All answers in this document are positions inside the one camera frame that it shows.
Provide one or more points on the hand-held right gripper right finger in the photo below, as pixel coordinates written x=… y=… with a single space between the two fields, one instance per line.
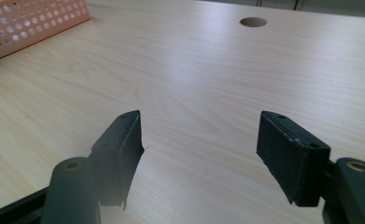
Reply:
x=292 y=161

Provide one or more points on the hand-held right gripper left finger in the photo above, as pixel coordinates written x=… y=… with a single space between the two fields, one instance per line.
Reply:
x=118 y=155

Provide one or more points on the pink perforated plastic basket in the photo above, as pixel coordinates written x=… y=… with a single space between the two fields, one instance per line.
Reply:
x=30 y=28

